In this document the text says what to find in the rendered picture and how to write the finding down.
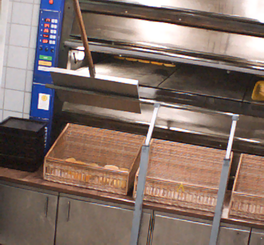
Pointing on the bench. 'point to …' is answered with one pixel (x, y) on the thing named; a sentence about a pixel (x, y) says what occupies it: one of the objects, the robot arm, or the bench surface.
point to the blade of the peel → (70, 77)
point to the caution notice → (43, 101)
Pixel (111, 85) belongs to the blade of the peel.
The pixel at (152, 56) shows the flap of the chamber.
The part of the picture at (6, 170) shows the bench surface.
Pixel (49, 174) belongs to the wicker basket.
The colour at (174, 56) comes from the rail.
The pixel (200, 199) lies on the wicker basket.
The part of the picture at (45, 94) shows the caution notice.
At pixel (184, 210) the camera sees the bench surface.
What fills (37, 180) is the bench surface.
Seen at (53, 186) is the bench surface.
